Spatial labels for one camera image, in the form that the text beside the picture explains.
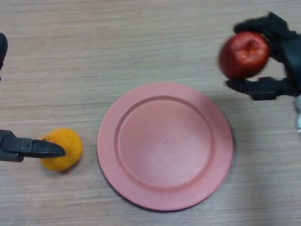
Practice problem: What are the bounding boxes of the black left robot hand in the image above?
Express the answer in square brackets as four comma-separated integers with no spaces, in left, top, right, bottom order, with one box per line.
[0,32,66,162]

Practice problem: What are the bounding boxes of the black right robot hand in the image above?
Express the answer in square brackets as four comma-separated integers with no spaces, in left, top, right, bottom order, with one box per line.
[225,11,301,101]

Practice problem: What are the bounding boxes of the red apple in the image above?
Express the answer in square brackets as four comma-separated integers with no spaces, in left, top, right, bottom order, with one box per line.
[218,32,271,80]

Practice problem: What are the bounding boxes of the pink round plate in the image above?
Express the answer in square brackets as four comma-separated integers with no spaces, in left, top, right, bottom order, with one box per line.
[96,81,234,211]

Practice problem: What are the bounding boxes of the yellow pear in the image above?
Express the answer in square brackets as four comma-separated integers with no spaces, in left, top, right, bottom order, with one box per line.
[39,128,83,172]

